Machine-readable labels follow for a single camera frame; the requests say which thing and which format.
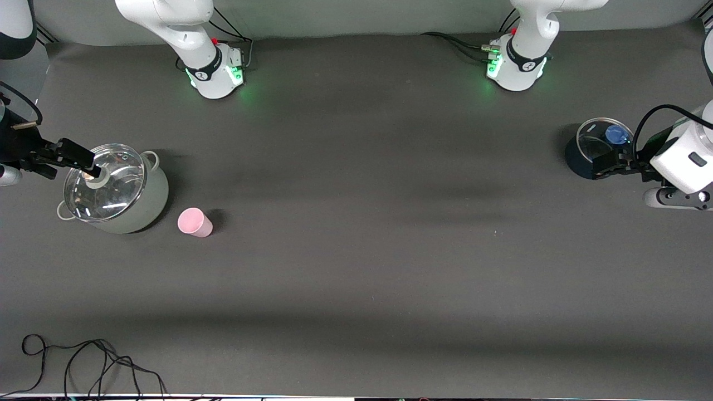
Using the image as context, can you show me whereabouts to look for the pink plastic cup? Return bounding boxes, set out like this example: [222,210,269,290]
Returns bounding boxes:
[178,207,213,238]

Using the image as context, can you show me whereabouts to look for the dark blue saucepan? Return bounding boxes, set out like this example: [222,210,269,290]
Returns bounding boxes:
[565,118,637,180]

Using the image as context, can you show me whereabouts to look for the glass lid with blue knob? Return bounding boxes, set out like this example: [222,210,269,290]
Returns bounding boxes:
[577,117,635,163]

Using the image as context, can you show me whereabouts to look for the glass lid with white knob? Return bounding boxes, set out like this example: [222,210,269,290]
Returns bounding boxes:
[64,144,146,222]

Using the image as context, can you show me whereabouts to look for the pale grey cooking pot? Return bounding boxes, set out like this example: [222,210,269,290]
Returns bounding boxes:
[57,149,169,234]

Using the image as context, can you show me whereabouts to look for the dark grey table cloth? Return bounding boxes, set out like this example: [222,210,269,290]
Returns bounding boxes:
[0,22,713,398]

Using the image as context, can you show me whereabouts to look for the black left arm wrist cable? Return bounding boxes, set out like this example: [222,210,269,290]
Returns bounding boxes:
[634,104,713,168]

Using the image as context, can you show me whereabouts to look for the tangled black cable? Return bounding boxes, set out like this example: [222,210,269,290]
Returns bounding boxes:
[0,334,168,399]

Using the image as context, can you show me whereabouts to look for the black right arm base cables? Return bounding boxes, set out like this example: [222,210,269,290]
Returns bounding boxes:
[177,8,255,72]

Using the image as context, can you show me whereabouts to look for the black arm base cables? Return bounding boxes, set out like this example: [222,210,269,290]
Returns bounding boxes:
[421,8,520,63]
[177,8,255,72]

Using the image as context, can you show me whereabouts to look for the black left arm base cables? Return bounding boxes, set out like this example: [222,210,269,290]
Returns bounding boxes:
[421,8,520,63]

